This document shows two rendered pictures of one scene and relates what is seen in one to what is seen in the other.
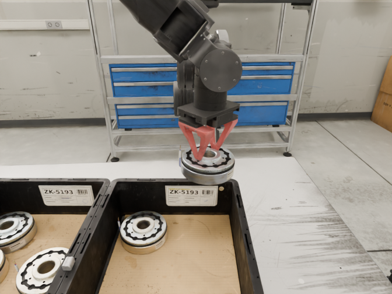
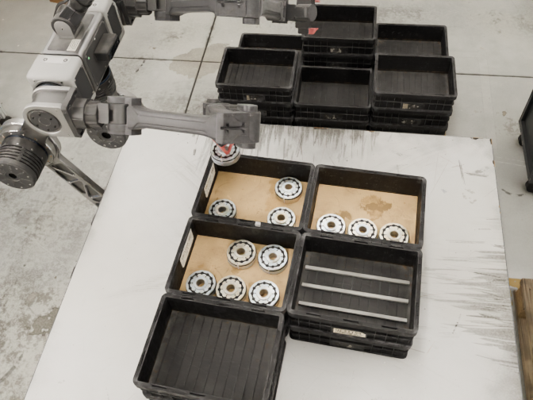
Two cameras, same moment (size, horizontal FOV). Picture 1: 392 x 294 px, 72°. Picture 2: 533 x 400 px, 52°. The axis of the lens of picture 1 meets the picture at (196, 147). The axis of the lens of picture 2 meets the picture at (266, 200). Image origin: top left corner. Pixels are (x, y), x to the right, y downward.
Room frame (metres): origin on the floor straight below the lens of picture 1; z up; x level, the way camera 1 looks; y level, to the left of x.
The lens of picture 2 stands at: (-0.04, 1.18, 2.50)
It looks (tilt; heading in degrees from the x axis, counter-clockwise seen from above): 54 degrees down; 287
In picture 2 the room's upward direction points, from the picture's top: 6 degrees counter-clockwise
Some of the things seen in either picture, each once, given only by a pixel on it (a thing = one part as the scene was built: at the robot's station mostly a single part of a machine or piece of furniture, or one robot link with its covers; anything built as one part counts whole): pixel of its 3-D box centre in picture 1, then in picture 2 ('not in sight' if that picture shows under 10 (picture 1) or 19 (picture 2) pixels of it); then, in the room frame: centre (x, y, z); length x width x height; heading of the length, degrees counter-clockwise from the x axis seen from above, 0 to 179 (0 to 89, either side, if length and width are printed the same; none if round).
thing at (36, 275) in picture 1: (46, 268); (241, 251); (0.34, 0.28, 0.86); 0.05 x 0.05 x 0.01
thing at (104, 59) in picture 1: (203, 58); not in sight; (2.27, -0.06, 0.91); 1.70 x 0.10 x 0.05; 93
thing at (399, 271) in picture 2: not in sight; (354, 288); (-0.06, 0.35, 0.87); 0.40 x 0.30 x 0.11; 0
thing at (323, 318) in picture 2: not in sight; (355, 281); (-0.06, 0.35, 0.92); 0.40 x 0.30 x 0.02; 0
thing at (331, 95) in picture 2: not in sight; (332, 109); (0.17, -0.99, 0.31); 0.40 x 0.30 x 0.34; 3
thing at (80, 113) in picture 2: not in sight; (87, 113); (0.72, 0.24, 1.45); 0.09 x 0.08 x 0.12; 93
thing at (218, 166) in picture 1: (207, 157); (224, 149); (0.45, -0.02, 1.04); 0.10 x 0.10 x 0.01
